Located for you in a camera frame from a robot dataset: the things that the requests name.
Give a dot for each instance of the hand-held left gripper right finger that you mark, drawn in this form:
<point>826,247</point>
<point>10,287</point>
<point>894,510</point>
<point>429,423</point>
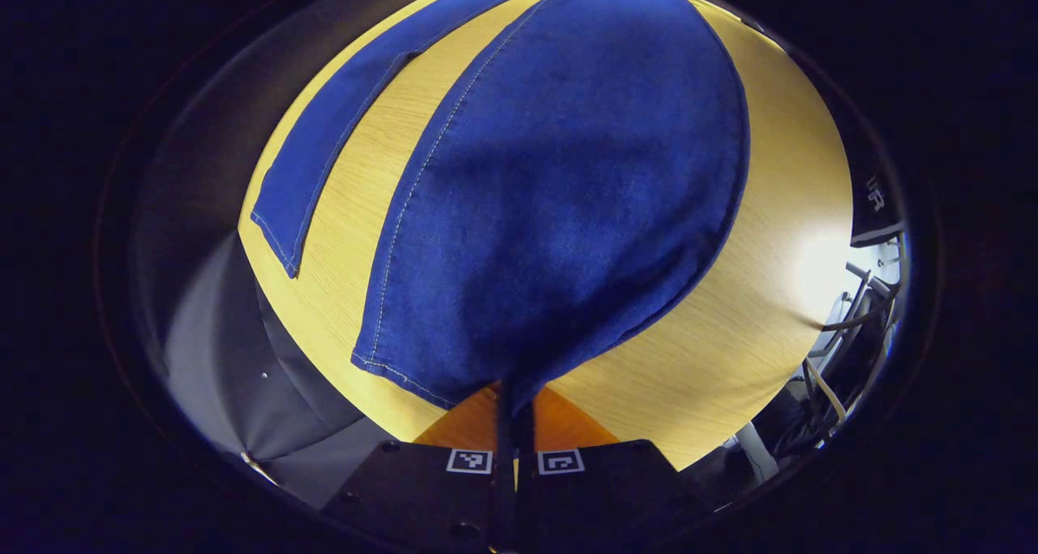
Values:
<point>600,489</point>

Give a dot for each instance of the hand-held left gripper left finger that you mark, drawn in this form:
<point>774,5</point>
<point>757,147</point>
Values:
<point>422,489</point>

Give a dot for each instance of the blue jeans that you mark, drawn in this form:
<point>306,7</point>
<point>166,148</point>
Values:
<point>568,189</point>

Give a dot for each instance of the white table leg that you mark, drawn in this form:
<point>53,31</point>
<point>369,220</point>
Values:
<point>756,450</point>

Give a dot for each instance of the black device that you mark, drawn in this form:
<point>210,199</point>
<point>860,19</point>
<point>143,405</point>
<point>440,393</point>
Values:
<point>874,201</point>

